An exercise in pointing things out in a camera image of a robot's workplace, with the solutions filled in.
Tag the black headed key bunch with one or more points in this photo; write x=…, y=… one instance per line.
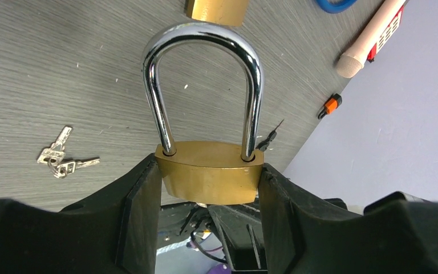
x=264, y=144

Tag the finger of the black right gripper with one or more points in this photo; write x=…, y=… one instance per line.
x=239, y=229

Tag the beige wooden rolling pin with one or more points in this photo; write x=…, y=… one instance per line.
x=353, y=59

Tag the silver keys with white tag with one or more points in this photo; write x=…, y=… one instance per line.
x=54, y=157

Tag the blue cable lock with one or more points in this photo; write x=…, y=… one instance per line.
x=335, y=7

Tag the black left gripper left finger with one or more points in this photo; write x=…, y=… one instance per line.
x=114, y=230

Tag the red block with holes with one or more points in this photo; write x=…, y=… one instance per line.
x=386, y=35

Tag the brass padlock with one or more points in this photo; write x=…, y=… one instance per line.
x=207, y=172
x=220, y=12

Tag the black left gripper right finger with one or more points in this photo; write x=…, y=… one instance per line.
x=306, y=234

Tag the small orange padlock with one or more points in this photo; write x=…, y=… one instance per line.
x=330, y=105

